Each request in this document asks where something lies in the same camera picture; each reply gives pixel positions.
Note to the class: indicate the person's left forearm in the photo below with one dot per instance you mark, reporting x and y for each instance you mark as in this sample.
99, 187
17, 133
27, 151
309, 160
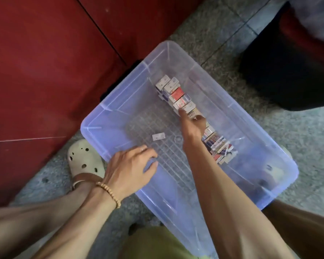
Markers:
75, 229

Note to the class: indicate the person's leg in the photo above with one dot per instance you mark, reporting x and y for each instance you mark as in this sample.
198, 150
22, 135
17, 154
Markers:
302, 229
27, 223

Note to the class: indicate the clear plastic storage bin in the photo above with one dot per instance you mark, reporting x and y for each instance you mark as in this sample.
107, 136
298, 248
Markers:
124, 121

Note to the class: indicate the person's right leg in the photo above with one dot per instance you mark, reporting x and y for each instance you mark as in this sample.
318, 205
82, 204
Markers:
302, 229

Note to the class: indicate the person's left cream clog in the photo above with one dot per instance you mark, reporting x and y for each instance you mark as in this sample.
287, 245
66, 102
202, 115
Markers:
83, 159

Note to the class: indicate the red display counter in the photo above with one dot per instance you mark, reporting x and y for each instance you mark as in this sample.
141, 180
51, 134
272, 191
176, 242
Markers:
43, 78

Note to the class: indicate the black stool red cushion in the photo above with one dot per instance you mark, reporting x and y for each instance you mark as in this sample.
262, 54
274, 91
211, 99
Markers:
291, 62

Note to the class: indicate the small white eraser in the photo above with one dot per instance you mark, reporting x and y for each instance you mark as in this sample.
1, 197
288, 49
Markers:
159, 136

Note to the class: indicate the row of erasers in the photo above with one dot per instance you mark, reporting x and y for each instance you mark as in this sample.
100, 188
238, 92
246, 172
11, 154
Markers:
173, 94

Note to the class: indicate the person's left leg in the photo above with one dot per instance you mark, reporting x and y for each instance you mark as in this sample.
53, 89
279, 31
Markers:
27, 223

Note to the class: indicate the person's left hand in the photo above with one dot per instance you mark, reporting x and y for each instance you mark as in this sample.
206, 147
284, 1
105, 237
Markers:
129, 172

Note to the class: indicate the person's right forearm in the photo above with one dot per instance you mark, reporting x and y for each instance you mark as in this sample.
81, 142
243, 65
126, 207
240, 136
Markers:
232, 207

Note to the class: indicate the person's right hand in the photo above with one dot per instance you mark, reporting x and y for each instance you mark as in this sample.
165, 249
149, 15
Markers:
191, 129

